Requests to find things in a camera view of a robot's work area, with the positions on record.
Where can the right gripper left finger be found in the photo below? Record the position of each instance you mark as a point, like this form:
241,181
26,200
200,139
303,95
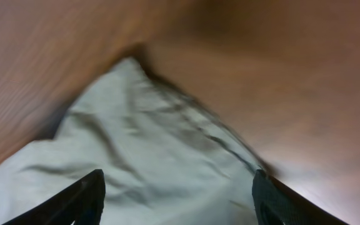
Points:
81,203

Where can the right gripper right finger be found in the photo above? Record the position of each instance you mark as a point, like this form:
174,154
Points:
277,204

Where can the grey-green shorts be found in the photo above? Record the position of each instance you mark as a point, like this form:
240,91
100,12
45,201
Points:
165,159

